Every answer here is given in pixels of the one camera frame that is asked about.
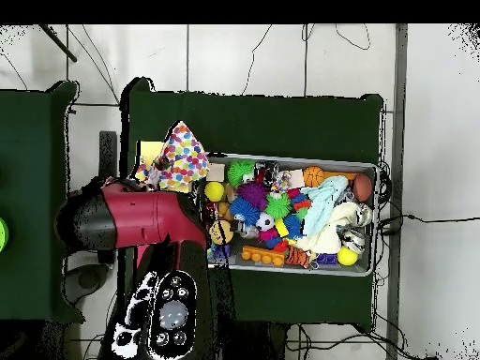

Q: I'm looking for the polka dot cloth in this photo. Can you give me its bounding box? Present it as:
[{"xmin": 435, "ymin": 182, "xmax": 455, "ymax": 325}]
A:
[
  {"xmin": 134, "ymin": 161, "xmax": 163, "ymax": 188},
  {"xmin": 154, "ymin": 120, "xmax": 211, "ymax": 193}
]

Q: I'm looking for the wooden box with three holes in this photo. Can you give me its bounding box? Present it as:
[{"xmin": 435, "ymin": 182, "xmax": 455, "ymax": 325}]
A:
[{"xmin": 133, "ymin": 140, "xmax": 197, "ymax": 294}]

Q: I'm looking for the shallow mesh toy bin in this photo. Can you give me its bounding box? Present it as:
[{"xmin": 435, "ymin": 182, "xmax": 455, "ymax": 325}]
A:
[{"xmin": 194, "ymin": 151, "xmax": 379, "ymax": 278}]

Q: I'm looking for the purple spiky ball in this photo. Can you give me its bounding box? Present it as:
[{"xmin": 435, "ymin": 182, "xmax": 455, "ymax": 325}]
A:
[{"xmin": 236, "ymin": 181, "xmax": 270, "ymax": 210}]

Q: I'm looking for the smooth yellow ball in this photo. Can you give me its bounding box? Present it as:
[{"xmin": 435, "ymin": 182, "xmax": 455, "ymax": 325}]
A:
[{"xmin": 203, "ymin": 181, "xmax": 225, "ymax": 203}]

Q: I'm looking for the orange toy basketball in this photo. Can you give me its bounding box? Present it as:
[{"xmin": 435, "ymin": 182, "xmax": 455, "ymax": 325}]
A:
[{"xmin": 302, "ymin": 165, "xmax": 326, "ymax": 188}]

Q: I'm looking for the light blue cloth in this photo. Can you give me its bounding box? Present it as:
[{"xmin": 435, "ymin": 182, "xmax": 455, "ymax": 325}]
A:
[{"xmin": 300, "ymin": 174, "xmax": 350, "ymax": 238}]

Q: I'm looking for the dark green tablecloth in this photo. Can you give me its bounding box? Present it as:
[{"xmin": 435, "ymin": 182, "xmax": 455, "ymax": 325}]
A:
[{"xmin": 117, "ymin": 76, "xmax": 385, "ymax": 326}]

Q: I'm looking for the cream knitted cloth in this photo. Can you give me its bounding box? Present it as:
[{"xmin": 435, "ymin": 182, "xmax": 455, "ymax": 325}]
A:
[{"xmin": 295, "ymin": 201, "xmax": 363, "ymax": 255}]

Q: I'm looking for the yellow tennis ball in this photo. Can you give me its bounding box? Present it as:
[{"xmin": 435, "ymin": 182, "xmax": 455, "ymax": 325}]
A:
[{"xmin": 337, "ymin": 246, "xmax": 359, "ymax": 267}]

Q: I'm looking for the brown toy football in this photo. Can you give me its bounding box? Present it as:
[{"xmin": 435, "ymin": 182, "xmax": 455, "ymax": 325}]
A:
[{"xmin": 352, "ymin": 172, "xmax": 373, "ymax": 203}]

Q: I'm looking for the black upright bar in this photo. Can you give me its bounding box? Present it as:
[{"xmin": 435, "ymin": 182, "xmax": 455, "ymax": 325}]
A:
[{"xmin": 97, "ymin": 130, "xmax": 118, "ymax": 265}]

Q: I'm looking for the grey floor base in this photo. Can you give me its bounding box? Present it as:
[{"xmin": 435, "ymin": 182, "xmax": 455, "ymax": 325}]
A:
[{"xmin": 63, "ymin": 263, "xmax": 111, "ymax": 305}]

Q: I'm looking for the green cloth side table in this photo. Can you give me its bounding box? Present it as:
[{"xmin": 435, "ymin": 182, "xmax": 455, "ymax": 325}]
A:
[{"xmin": 0, "ymin": 81, "xmax": 85, "ymax": 323}]

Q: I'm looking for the black rod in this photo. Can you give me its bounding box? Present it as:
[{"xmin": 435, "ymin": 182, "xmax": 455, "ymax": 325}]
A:
[{"xmin": 37, "ymin": 23, "xmax": 79, "ymax": 64}]

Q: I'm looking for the blue stringy ball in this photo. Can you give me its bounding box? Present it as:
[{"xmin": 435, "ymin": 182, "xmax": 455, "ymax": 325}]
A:
[{"xmin": 228, "ymin": 195, "xmax": 261, "ymax": 226}]

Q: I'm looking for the green stringy ball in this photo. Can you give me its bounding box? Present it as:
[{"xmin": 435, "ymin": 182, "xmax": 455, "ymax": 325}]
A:
[
  {"xmin": 226, "ymin": 159, "xmax": 257, "ymax": 188},
  {"xmin": 264, "ymin": 192, "xmax": 293, "ymax": 221}
]

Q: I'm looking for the black cable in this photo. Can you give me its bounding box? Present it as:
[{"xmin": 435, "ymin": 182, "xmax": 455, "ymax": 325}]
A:
[{"xmin": 376, "ymin": 212, "xmax": 480, "ymax": 228}]

